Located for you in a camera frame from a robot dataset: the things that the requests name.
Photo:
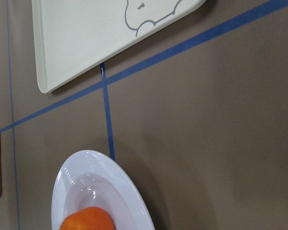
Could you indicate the orange fruit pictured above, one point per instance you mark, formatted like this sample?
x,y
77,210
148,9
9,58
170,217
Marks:
x,y
90,218

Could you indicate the cream tray with bear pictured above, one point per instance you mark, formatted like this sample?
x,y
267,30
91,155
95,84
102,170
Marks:
x,y
73,36

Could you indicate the white plate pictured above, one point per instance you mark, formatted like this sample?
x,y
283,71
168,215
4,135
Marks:
x,y
91,179

